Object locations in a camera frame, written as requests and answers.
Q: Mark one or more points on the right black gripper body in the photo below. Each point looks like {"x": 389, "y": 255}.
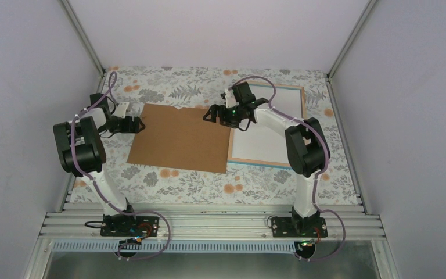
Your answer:
{"x": 232, "y": 118}

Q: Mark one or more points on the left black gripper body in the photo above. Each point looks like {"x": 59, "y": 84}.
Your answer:
{"x": 116, "y": 127}

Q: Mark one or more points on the brown backing board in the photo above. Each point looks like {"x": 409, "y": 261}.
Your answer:
{"x": 180, "y": 139}

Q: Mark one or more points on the printed photo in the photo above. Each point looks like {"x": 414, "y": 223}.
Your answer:
{"x": 261, "y": 142}

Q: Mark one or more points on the teal wooden picture frame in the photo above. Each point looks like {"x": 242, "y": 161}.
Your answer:
{"x": 304, "y": 104}

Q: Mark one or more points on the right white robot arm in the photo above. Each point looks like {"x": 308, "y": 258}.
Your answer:
{"x": 307, "y": 153}

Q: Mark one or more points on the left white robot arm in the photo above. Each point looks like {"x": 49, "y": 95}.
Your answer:
{"x": 81, "y": 153}

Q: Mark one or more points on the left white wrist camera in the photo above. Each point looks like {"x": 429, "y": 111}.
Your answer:
{"x": 124, "y": 109}

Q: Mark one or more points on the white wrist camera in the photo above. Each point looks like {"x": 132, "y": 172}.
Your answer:
{"x": 124, "y": 109}
{"x": 229, "y": 98}

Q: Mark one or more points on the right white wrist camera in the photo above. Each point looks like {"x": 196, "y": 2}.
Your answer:
{"x": 229, "y": 98}

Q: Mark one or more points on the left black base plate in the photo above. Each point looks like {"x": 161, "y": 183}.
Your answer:
{"x": 129, "y": 226}

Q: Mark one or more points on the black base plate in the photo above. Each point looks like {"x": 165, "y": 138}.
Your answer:
{"x": 287, "y": 227}
{"x": 129, "y": 226}

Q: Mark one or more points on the aluminium rail frame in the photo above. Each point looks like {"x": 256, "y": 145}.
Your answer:
{"x": 366, "y": 253}

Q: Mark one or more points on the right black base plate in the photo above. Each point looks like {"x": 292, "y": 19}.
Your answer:
{"x": 287, "y": 227}

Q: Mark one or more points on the slotted cable duct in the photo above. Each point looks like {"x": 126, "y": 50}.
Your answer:
{"x": 175, "y": 246}

